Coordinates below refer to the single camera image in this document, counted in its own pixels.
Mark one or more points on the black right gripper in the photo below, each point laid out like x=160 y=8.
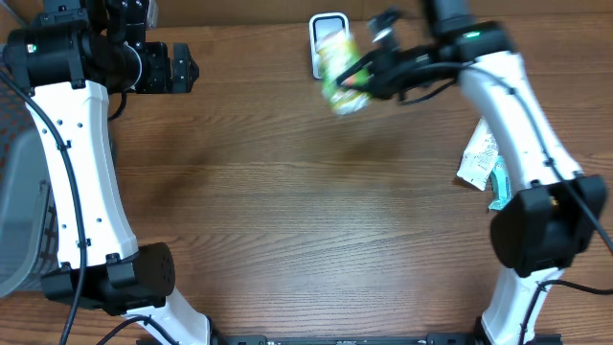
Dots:
x=378 y=67

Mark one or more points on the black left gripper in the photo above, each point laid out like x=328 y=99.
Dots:
x=168 y=67

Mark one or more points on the green yellow sachet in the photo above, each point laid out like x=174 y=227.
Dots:
x=338 y=52

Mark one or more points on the white tube gold cap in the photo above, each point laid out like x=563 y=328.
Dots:
x=479 y=157

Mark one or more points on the teal wet wipes pack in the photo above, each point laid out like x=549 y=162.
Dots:
x=501 y=185

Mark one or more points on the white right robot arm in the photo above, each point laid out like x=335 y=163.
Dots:
x=555 y=207

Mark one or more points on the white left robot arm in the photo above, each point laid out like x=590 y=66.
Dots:
x=65 y=66

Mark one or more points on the white barcode scanner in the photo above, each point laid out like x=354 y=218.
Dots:
x=319 y=26

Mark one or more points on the brown cardboard backboard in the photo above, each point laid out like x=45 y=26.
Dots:
x=189 y=13

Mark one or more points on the grey plastic mesh basket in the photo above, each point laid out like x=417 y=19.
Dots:
x=38 y=226

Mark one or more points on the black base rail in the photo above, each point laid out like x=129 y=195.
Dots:
x=431 y=339

